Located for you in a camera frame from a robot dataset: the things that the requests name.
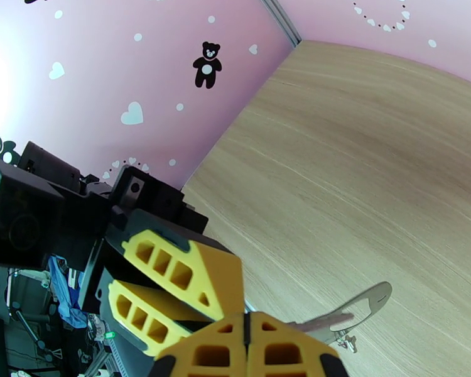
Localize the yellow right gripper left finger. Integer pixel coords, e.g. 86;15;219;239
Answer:
154;313;247;377

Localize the blue cloth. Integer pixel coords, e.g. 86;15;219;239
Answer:
48;256;90;330

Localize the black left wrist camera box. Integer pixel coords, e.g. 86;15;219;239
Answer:
0;156;65;271

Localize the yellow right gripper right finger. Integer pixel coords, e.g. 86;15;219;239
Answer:
247;312;350;377

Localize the aluminium corner post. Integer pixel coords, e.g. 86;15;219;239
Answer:
257;0;302;48

